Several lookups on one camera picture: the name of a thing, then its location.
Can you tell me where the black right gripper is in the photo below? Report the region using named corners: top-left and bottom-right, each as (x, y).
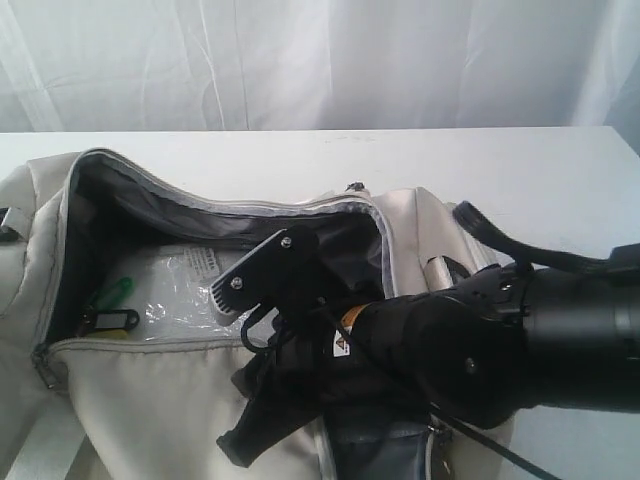
top-left (216, 299), bottom-right (429, 466)

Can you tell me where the bunch of colourful key tags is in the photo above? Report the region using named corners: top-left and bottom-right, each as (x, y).
top-left (76, 277), bottom-right (140, 340)

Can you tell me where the cream fabric duffel bag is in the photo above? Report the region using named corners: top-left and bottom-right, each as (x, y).
top-left (1, 149), bottom-right (501, 479)

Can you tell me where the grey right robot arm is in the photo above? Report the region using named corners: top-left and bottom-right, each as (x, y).
top-left (212, 202), bottom-right (639, 467)

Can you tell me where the clear plastic wrapped package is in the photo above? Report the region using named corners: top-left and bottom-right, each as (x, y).
top-left (116, 244), bottom-right (242, 341)

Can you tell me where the white backdrop curtain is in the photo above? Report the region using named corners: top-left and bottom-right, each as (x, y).
top-left (1, 1), bottom-right (639, 134)

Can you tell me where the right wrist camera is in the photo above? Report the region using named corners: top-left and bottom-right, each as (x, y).
top-left (209, 225), bottom-right (319, 325)

